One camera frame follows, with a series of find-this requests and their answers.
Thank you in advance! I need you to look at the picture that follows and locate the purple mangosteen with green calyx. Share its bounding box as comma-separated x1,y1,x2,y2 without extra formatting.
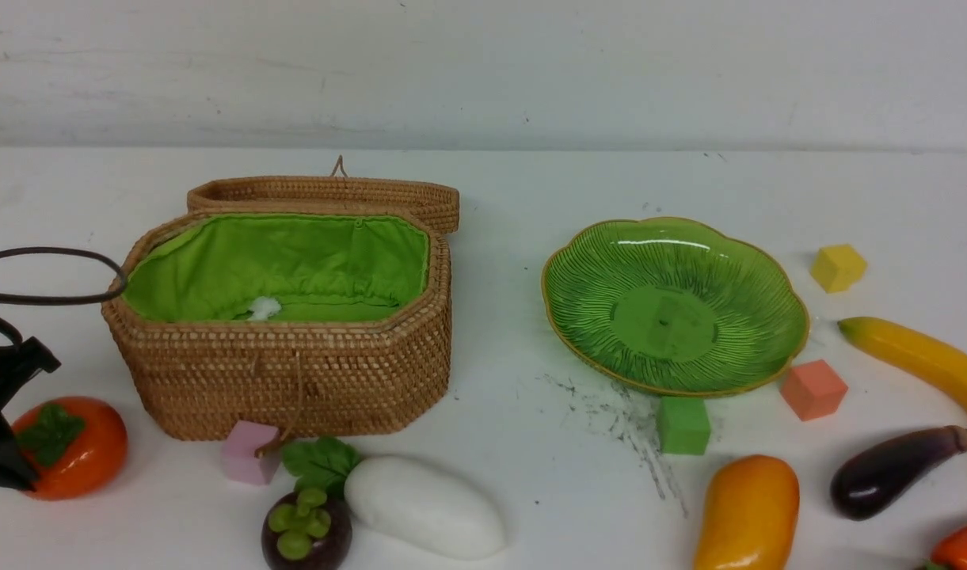
261,489,352,569

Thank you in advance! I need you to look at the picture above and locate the dark purple eggplant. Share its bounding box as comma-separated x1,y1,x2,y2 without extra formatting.
828,425,967,522

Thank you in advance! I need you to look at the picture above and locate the orange foam cube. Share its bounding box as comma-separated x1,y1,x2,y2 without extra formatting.
779,359,848,422

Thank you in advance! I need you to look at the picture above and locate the orange carrot with green leaves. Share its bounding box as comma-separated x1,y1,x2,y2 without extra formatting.
919,526,967,570

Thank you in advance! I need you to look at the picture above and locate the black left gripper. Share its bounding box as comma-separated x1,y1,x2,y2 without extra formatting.
0,338,62,490

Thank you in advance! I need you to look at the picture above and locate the green glass plate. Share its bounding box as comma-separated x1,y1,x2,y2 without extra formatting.
541,217,810,398

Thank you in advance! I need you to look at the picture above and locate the white radish with green leaves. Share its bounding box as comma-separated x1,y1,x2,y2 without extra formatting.
283,437,508,561

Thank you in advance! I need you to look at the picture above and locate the woven rattan basket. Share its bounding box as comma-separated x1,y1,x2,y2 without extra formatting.
102,207,453,440

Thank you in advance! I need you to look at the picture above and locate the yellow orange mango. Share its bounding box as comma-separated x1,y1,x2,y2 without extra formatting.
692,454,801,569

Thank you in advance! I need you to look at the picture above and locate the black camera cable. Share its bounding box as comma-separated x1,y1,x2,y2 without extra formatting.
0,247,128,357

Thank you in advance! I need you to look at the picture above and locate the green foam cube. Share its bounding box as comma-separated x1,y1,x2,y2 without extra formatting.
656,397,712,457

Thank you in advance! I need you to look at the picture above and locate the yellow banana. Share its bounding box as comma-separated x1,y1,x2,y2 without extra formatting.
836,315,967,414

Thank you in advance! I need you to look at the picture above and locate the orange persimmon with green leaf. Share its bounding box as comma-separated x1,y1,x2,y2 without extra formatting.
11,396,128,501

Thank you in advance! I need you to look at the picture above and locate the pink foam cube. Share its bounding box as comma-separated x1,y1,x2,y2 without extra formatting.
220,420,280,486

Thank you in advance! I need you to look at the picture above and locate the yellow foam cube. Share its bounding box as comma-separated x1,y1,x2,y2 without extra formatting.
809,243,868,295

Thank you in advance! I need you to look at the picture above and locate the woven rattan basket lid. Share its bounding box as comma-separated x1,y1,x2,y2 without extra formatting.
186,156,460,234

